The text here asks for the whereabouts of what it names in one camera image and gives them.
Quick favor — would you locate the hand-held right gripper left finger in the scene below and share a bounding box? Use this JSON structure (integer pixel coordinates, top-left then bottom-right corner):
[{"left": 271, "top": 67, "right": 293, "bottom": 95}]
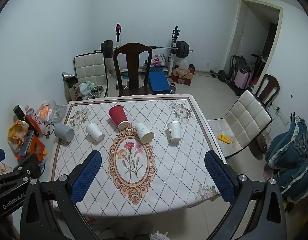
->
[{"left": 19, "top": 150, "right": 102, "bottom": 240}]

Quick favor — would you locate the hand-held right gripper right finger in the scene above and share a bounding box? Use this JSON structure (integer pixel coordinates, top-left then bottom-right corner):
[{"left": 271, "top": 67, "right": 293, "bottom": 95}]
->
[{"left": 204, "top": 150, "right": 287, "bottom": 240}]

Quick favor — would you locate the white paper cup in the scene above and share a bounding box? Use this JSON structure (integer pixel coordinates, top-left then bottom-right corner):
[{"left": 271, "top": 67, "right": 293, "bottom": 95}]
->
[
  {"left": 135, "top": 122, "right": 155, "bottom": 143},
  {"left": 85, "top": 122, "right": 105, "bottom": 142},
  {"left": 167, "top": 121, "right": 182, "bottom": 142}
]

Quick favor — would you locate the red paper cup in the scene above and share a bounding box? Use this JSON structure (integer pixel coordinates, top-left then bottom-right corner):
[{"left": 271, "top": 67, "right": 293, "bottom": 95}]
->
[{"left": 108, "top": 105, "right": 130, "bottom": 129}]

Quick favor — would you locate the orange plastic bag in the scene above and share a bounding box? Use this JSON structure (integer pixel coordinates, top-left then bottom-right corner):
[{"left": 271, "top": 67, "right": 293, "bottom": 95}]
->
[{"left": 8, "top": 120, "right": 30, "bottom": 151}]

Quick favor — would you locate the orange toy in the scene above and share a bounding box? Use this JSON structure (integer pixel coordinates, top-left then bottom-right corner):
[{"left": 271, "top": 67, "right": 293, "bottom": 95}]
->
[{"left": 17, "top": 137, "right": 48, "bottom": 161}]

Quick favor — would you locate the grey mug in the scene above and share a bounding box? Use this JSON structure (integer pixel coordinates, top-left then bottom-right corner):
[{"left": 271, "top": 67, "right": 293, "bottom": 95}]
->
[{"left": 54, "top": 122, "right": 75, "bottom": 146}]

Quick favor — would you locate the floral printed tablecloth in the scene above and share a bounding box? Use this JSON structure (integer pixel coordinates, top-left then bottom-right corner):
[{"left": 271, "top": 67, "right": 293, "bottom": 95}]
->
[{"left": 49, "top": 94, "right": 228, "bottom": 218}]

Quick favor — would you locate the white padded chair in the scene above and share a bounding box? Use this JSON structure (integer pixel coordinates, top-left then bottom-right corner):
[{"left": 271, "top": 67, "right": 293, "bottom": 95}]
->
[
  {"left": 207, "top": 89, "right": 273, "bottom": 159},
  {"left": 74, "top": 52, "right": 110, "bottom": 98}
]

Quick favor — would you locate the orange snack bag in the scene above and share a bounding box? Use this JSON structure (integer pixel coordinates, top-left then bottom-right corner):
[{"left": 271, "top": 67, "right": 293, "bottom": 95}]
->
[{"left": 35, "top": 101, "right": 54, "bottom": 123}]

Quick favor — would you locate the clear plastic box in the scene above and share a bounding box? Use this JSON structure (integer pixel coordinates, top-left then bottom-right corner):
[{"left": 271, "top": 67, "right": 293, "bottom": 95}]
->
[{"left": 48, "top": 105, "right": 67, "bottom": 126}]

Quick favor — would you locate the blue clothing heap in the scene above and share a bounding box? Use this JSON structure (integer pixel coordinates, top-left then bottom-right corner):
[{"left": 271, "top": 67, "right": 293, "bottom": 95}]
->
[{"left": 265, "top": 116, "right": 308, "bottom": 204}]

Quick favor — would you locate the white lace cloth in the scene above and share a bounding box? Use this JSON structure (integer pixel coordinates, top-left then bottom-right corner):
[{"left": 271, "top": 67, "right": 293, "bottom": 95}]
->
[{"left": 150, "top": 231, "right": 170, "bottom": 240}]

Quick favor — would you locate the metal bowl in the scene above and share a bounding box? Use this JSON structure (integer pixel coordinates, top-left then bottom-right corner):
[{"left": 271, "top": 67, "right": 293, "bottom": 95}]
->
[{"left": 90, "top": 86, "right": 105, "bottom": 98}]

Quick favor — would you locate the pale cloth bundle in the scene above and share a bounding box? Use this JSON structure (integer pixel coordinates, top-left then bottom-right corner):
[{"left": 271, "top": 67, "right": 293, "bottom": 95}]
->
[{"left": 79, "top": 81, "right": 96, "bottom": 96}]

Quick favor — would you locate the black and tan box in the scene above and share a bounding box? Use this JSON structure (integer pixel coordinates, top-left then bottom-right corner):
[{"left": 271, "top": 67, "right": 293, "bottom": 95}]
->
[{"left": 62, "top": 72, "right": 80, "bottom": 101}]

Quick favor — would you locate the pink suitcase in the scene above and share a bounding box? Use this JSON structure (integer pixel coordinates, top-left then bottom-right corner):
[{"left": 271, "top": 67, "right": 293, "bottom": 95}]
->
[{"left": 234, "top": 68, "right": 252, "bottom": 90}]

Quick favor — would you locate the black dumbbell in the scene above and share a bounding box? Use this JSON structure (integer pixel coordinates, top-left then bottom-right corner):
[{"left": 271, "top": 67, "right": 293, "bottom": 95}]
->
[{"left": 209, "top": 69, "right": 226, "bottom": 82}]

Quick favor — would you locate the dark wooden chair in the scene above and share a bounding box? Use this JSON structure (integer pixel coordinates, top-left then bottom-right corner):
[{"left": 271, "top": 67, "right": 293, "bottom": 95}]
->
[
  {"left": 254, "top": 74, "right": 281, "bottom": 110},
  {"left": 113, "top": 42, "right": 155, "bottom": 97}
]

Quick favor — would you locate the brown cardboard box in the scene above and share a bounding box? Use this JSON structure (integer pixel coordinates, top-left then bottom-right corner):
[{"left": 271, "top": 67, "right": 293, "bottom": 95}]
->
[{"left": 172, "top": 64, "right": 195, "bottom": 86}]

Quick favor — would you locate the black folded cart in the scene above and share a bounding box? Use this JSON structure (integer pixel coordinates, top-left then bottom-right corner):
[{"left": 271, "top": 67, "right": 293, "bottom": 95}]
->
[{"left": 230, "top": 54, "right": 247, "bottom": 80}]

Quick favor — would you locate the blue padded bench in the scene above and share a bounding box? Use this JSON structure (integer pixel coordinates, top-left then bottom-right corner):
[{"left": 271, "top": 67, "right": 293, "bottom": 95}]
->
[{"left": 148, "top": 72, "right": 171, "bottom": 94}]

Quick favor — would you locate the black kick scooter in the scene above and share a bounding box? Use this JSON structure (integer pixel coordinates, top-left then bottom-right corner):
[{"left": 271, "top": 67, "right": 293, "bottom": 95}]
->
[{"left": 250, "top": 53, "right": 267, "bottom": 80}]

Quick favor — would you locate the red printed plastic bag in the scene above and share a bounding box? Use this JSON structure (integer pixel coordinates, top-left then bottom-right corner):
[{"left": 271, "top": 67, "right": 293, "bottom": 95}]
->
[{"left": 151, "top": 54, "right": 166, "bottom": 68}]

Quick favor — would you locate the black barbell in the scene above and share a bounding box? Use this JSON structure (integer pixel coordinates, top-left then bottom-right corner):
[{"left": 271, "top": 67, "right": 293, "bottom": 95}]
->
[{"left": 100, "top": 39, "right": 194, "bottom": 58}]

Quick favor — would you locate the white weight bench rack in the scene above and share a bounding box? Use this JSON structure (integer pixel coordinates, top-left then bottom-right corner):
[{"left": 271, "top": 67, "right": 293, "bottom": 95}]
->
[{"left": 111, "top": 24, "right": 181, "bottom": 78}]

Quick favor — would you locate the white wall socket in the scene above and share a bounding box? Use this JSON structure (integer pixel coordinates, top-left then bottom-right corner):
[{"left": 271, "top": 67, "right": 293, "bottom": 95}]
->
[{"left": 277, "top": 111, "right": 289, "bottom": 126}]

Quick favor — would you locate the white door frame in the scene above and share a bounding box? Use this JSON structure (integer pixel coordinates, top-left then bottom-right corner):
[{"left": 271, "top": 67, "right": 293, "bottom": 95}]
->
[{"left": 229, "top": 0, "right": 284, "bottom": 101}]

